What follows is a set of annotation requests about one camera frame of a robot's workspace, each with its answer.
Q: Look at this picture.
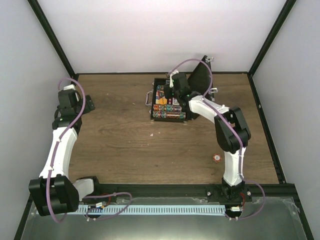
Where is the black poker set case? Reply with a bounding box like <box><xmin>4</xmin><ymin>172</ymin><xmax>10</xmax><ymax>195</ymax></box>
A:
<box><xmin>145</xmin><ymin>55</ymin><xmax>218</xmax><ymax>122</ymax></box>

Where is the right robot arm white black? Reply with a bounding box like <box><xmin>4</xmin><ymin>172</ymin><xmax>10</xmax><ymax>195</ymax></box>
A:
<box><xmin>164</xmin><ymin>70</ymin><xmax>251</xmax><ymax>202</ymax></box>

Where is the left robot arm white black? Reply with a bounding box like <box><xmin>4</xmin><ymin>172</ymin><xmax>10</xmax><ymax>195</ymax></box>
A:
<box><xmin>28</xmin><ymin>84</ymin><xmax>102</xmax><ymax>217</ymax></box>

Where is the chips row in case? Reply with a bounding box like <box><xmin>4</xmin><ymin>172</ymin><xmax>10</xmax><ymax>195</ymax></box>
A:
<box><xmin>152</xmin><ymin>111</ymin><xmax>186</xmax><ymax>119</ymax></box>
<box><xmin>152</xmin><ymin>104</ymin><xmax>182</xmax><ymax>112</ymax></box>

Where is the orange poker chip flat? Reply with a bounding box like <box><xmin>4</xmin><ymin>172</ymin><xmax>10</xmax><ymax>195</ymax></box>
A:
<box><xmin>212</xmin><ymin>154</ymin><xmax>221</xmax><ymax>163</ymax></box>

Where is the metal sheet front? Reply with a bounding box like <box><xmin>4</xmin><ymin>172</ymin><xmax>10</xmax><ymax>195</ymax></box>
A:
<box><xmin>21</xmin><ymin>197</ymin><xmax>307</xmax><ymax>240</ymax></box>

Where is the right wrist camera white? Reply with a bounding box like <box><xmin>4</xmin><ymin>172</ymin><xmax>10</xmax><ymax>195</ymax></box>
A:
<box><xmin>166</xmin><ymin>69</ymin><xmax>179</xmax><ymax>88</ymax></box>

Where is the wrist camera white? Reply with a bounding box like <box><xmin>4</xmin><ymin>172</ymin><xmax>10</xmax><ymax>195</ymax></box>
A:
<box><xmin>63</xmin><ymin>84</ymin><xmax>76</xmax><ymax>91</ymax></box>
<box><xmin>166</xmin><ymin>69</ymin><xmax>179</xmax><ymax>88</ymax></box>

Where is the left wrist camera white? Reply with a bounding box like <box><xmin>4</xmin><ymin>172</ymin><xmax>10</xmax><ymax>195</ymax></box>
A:
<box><xmin>63</xmin><ymin>84</ymin><xmax>76</xmax><ymax>91</ymax></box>

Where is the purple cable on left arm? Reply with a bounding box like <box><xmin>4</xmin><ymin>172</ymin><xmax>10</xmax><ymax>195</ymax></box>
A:
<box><xmin>47</xmin><ymin>77</ymin><xmax>87</xmax><ymax>223</ymax></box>

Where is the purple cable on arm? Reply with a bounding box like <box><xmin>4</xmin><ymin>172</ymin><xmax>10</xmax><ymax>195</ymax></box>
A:
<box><xmin>47</xmin><ymin>77</ymin><xmax>87</xmax><ymax>223</ymax></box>
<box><xmin>167</xmin><ymin>58</ymin><xmax>266</xmax><ymax>221</ymax></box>

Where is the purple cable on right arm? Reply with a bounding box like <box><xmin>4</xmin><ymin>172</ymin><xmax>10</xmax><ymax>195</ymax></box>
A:
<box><xmin>167</xmin><ymin>58</ymin><xmax>266</xmax><ymax>221</ymax></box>

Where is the black frame post left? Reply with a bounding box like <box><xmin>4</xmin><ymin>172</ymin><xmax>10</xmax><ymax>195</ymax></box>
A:
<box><xmin>27</xmin><ymin>0</ymin><xmax>76</xmax><ymax>78</ymax></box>

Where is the black frame post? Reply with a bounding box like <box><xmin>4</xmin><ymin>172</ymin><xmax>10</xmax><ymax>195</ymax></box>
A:
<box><xmin>248</xmin><ymin>0</ymin><xmax>297</xmax><ymax>77</ymax></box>
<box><xmin>27</xmin><ymin>0</ymin><xmax>76</xmax><ymax>78</ymax></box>

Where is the light blue slotted cable duct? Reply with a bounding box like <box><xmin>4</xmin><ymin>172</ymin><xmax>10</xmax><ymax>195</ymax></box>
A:
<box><xmin>71</xmin><ymin>205</ymin><xmax>226</xmax><ymax>216</ymax></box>

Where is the black front mounting rail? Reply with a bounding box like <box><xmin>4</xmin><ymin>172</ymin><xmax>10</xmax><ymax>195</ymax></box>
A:
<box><xmin>92</xmin><ymin>183</ymin><xmax>296</xmax><ymax>203</ymax></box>

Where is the black frame rail right side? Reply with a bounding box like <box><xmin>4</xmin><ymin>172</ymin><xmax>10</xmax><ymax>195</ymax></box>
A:
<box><xmin>247</xmin><ymin>73</ymin><xmax>287</xmax><ymax>184</ymax></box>

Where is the black frame post right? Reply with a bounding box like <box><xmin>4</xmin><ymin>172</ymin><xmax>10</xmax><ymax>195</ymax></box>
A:
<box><xmin>248</xmin><ymin>0</ymin><xmax>297</xmax><ymax>77</ymax></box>

